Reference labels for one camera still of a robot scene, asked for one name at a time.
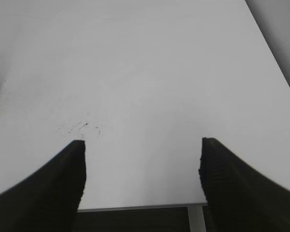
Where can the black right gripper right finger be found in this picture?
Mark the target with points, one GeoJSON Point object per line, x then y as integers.
{"type": "Point", "coordinates": [239, 198]}

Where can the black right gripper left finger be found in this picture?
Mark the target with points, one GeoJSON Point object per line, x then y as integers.
{"type": "Point", "coordinates": [48, 199]}

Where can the grey table leg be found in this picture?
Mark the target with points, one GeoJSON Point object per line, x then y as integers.
{"type": "Point", "coordinates": [196, 218]}

